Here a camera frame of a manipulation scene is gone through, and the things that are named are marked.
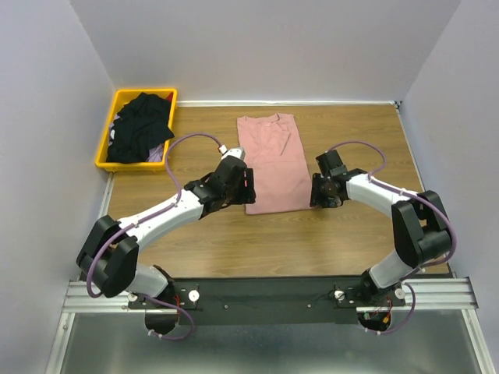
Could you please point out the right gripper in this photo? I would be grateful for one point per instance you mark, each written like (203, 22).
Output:
(327, 202)

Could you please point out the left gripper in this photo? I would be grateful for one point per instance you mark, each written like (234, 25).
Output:
(248, 194)

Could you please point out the pink t shirt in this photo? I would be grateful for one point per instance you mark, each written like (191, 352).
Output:
(274, 151)

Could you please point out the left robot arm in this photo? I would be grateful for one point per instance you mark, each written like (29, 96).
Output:
(109, 257)

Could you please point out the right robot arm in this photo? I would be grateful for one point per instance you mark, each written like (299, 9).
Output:
(421, 229)

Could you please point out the lavender t shirt in bin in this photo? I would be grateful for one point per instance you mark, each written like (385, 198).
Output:
(157, 154)

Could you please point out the black t shirt in bin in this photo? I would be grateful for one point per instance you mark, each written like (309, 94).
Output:
(140, 125)

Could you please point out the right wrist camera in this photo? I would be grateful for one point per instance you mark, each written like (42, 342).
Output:
(330, 164)

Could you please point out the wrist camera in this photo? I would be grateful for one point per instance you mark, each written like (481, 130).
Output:
(232, 160)
(330, 164)

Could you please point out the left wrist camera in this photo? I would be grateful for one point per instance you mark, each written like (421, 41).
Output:
(232, 160)

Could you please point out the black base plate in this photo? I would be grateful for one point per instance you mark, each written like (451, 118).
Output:
(269, 300)

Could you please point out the aluminium frame rail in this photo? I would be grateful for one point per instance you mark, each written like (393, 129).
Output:
(67, 319)

